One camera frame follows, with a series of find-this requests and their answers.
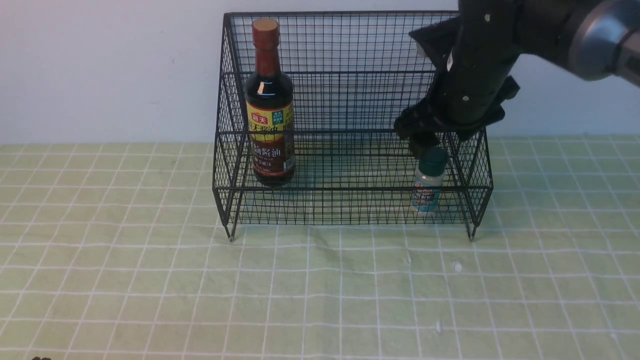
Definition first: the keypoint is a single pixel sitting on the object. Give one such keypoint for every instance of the small seasoning jar green lid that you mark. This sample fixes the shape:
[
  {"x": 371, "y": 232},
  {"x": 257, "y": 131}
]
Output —
[{"x": 428, "y": 180}]

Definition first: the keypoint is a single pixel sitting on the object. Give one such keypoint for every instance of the soy sauce bottle red cap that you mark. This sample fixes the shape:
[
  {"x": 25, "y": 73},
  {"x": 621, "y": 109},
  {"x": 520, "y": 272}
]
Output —
[{"x": 270, "y": 110}]

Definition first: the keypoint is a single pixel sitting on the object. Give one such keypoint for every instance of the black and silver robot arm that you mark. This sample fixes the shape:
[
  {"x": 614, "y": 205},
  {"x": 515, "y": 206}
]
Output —
[{"x": 591, "y": 39}]

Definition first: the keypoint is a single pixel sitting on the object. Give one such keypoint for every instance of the black wire mesh rack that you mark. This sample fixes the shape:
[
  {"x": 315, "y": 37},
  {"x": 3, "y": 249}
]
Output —
[{"x": 354, "y": 72}]

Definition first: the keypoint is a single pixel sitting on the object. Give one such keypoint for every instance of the green checkered tablecloth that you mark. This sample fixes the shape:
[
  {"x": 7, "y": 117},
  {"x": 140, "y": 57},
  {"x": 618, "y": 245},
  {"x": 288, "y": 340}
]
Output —
[{"x": 116, "y": 252}]

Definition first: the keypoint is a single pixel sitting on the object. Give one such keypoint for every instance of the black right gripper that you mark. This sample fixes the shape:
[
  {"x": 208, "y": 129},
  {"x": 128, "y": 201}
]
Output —
[{"x": 473, "y": 54}]

